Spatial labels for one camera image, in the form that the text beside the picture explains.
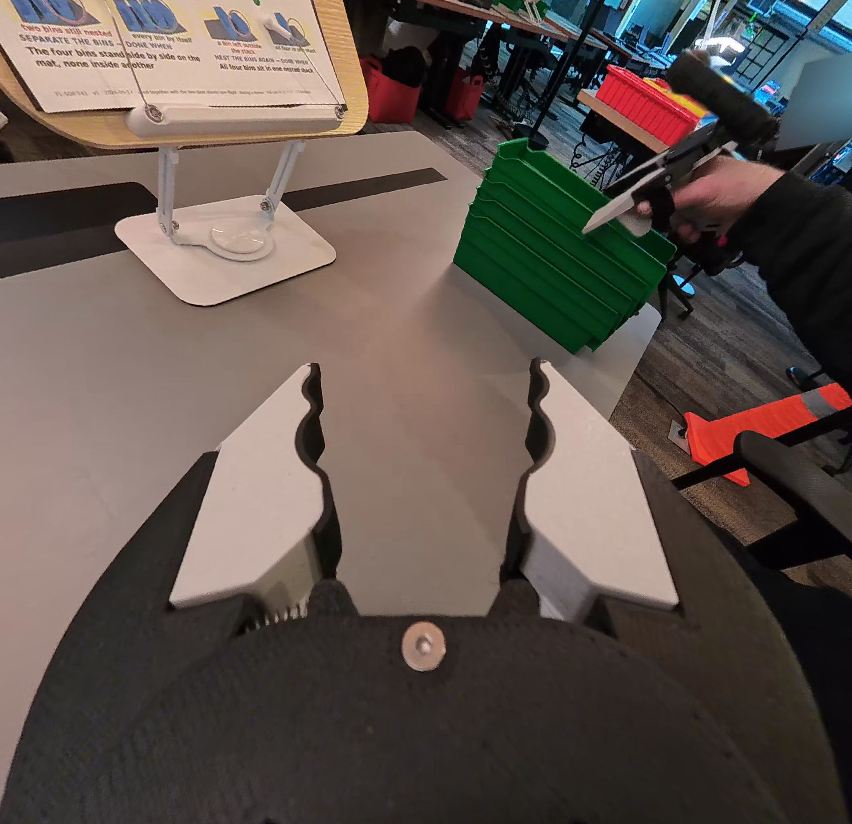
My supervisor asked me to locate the red bag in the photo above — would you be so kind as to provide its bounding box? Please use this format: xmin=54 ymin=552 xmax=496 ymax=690
xmin=359 ymin=55 xmax=425 ymax=126
xmin=445 ymin=67 xmax=487 ymax=122

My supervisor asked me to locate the wooden side table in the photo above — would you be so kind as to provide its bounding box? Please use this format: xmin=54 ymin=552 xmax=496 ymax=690
xmin=576 ymin=88 xmax=670 ymax=154

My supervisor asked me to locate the orange traffic cone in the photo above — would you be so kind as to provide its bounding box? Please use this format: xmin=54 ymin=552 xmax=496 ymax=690
xmin=682 ymin=382 xmax=852 ymax=487

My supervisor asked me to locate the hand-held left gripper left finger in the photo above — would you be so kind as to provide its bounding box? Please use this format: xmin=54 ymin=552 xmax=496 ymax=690
xmin=168 ymin=363 xmax=343 ymax=628

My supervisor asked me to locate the red plastic bin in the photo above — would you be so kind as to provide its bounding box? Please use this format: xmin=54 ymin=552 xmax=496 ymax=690
xmin=594 ymin=64 xmax=708 ymax=147

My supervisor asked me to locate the black pole floor stand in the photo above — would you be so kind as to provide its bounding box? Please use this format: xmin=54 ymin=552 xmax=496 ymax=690
xmin=511 ymin=0 xmax=621 ymax=142

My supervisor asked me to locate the person's right hand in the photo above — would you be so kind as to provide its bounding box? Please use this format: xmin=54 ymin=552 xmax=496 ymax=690
xmin=635 ymin=155 xmax=789 ymax=239

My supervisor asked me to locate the person's right forearm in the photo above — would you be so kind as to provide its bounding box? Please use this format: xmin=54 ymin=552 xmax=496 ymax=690
xmin=732 ymin=170 xmax=852 ymax=389

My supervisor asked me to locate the printed instruction sheet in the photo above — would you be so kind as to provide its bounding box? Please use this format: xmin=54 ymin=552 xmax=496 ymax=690
xmin=0 ymin=0 xmax=347 ymax=114

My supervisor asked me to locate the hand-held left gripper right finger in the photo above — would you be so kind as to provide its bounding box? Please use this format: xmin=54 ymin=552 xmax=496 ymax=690
xmin=498 ymin=358 xmax=681 ymax=625

